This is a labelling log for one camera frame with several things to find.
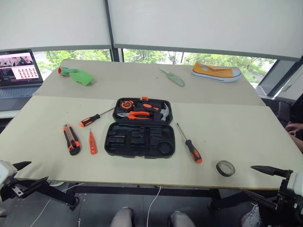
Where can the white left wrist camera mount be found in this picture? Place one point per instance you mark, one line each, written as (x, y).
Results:
(6, 171)

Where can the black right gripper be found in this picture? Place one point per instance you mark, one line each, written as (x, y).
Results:
(285, 196)

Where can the green plastic trowel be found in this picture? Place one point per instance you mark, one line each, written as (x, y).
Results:
(175, 78)

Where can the green cloth with red end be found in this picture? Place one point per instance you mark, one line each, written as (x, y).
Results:
(81, 76)

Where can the yellow canvas sneaker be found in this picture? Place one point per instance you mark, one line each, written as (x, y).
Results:
(208, 72)

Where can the black tool case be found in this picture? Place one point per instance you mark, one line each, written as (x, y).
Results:
(139, 142)

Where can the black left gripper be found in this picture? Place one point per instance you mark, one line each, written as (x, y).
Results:
(15, 188)

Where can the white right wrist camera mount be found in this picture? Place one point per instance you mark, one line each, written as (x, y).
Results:
(297, 183)

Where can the orange black utility knife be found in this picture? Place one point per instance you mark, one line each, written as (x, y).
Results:
(72, 142)

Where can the bystander bare hand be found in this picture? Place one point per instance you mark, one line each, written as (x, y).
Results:
(294, 128)

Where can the grey rounded robot knee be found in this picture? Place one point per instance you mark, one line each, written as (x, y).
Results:
(122, 217)
(181, 220)

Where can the open laptop computer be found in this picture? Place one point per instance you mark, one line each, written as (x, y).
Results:
(16, 71)

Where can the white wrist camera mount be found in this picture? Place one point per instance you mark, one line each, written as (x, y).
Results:
(6, 171)
(297, 183)

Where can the black metal table frame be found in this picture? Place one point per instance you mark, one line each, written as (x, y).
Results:
(56, 192)

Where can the black electrical tape roll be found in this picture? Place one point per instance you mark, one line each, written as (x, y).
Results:
(219, 170)

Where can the orange voltage tester pen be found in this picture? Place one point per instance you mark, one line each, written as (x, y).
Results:
(92, 144)

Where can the thin shaft orange black screwdriver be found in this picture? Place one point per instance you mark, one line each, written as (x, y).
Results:
(91, 119)

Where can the narrow white roller blind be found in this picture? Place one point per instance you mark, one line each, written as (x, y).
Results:
(54, 21)

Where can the orange black tape measure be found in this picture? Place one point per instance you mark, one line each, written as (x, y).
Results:
(126, 105)

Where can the thick shaft orange black screwdriver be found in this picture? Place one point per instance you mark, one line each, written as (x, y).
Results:
(193, 151)

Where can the wide white roller blind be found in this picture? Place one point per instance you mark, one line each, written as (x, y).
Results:
(208, 23)

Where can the dark window frame post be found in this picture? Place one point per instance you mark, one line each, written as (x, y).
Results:
(116, 53)

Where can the black office chair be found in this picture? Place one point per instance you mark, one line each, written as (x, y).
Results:
(287, 111)

